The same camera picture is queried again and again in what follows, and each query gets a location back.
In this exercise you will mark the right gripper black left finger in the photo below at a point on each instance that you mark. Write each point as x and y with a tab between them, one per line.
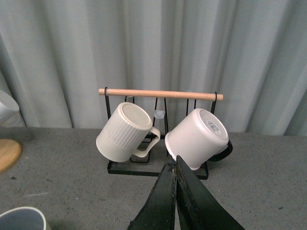
158	212

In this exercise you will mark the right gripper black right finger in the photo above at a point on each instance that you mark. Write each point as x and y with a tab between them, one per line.
197	208

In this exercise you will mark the cream HOME mug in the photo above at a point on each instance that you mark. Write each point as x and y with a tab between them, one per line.
23	218

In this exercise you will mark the cream ribbed mug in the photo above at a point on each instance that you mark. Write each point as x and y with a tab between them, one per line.
124	132

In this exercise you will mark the wooden mug tree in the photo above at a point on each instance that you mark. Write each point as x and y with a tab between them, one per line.
10	152

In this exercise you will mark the white mug on tree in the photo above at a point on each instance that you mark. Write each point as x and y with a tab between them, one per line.
9	111

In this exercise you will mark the grey curtain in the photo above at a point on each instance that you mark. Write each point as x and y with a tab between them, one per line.
56	54

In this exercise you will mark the white mug black handle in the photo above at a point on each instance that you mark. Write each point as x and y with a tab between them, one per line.
198	138

